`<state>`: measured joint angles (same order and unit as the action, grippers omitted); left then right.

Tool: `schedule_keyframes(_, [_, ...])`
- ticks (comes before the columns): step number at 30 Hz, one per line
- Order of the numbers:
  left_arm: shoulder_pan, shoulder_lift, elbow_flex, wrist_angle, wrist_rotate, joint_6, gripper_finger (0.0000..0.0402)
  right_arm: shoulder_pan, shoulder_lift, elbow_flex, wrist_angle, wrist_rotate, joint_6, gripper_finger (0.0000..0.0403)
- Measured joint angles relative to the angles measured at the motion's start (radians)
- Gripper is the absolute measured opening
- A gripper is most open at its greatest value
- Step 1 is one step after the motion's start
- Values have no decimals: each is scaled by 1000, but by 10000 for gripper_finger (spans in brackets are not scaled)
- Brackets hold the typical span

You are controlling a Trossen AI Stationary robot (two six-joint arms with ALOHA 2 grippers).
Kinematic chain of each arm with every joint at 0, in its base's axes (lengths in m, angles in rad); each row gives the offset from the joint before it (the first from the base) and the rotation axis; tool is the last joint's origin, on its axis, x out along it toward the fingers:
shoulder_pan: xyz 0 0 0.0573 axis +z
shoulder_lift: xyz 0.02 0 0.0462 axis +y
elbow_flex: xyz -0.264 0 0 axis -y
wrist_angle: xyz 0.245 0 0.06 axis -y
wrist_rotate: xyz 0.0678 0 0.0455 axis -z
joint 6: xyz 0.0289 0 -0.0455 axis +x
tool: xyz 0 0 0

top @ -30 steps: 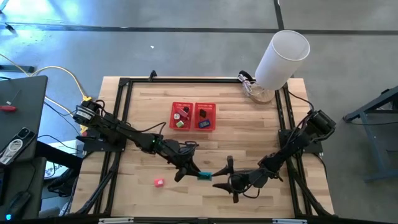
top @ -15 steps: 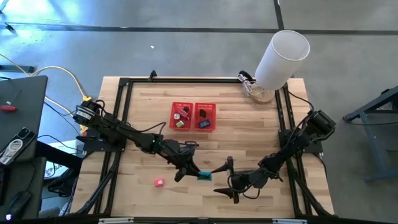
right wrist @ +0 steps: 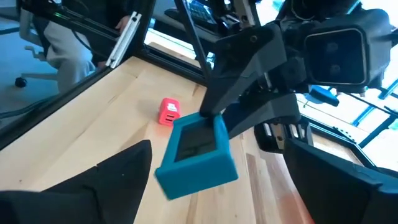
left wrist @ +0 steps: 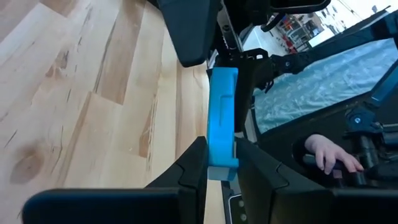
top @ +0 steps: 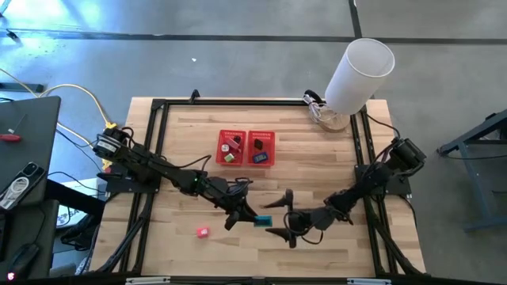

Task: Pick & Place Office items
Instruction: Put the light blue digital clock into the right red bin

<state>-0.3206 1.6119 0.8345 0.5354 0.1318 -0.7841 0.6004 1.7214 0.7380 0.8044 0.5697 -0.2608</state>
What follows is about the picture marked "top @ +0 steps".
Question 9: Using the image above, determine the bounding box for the smartphone in clear case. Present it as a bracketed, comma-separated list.
[0, 161, 48, 211]

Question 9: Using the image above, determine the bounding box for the black aluminium table frame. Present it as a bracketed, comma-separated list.
[90, 89, 428, 278]

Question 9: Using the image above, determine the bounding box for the black floor cable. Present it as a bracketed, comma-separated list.
[445, 153, 507, 162]

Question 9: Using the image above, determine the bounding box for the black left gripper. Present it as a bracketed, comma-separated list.
[212, 177, 259, 232]

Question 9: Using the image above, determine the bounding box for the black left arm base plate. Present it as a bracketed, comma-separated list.
[97, 164, 163, 195]

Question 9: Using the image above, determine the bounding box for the white label strip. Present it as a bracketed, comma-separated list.
[124, 276, 172, 285]
[346, 277, 393, 285]

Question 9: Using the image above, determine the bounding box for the black bag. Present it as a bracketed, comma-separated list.
[59, 213, 101, 253]

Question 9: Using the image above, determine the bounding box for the red handled screwdriver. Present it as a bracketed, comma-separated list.
[0, 113, 28, 143]

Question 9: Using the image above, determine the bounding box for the white printed box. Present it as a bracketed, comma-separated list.
[55, 177, 105, 229]

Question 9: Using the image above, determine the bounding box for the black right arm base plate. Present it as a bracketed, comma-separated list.
[354, 162, 414, 197]

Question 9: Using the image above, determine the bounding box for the black floor bar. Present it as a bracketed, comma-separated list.
[0, 82, 44, 94]

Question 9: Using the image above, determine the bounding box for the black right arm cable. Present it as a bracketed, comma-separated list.
[366, 113, 400, 138]

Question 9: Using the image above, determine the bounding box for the blue grey metal stand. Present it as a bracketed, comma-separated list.
[435, 108, 507, 233]

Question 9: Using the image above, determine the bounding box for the white coiled lamp cable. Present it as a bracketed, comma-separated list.
[303, 89, 337, 124]

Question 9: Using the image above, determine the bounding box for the white cylindrical lamp shade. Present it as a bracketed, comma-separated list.
[316, 37, 396, 134]

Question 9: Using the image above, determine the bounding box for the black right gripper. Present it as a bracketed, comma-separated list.
[264, 188, 338, 249]

